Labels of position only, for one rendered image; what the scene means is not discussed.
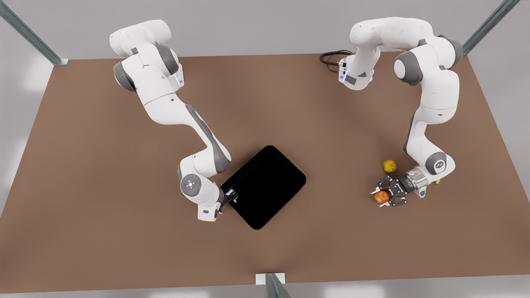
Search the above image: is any black storage box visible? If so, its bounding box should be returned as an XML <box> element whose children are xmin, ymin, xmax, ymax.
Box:
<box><xmin>220</xmin><ymin>145</ymin><xmax>307</xmax><ymax>231</ymax></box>

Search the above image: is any black cable loop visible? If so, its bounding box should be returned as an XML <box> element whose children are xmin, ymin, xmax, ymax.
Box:
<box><xmin>320</xmin><ymin>50</ymin><xmax>354</xmax><ymax>74</ymax></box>

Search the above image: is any silver frame post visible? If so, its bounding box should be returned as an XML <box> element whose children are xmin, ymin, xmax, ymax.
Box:
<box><xmin>255</xmin><ymin>273</ymin><xmax>292</xmax><ymax>298</ymax></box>
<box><xmin>0</xmin><ymin>0</ymin><xmax>69</xmax><ymax>66</ymax></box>
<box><xmin>463</xmin><ymin>0</ymin><xmax>520</xmax><ymax>56</ymax></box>

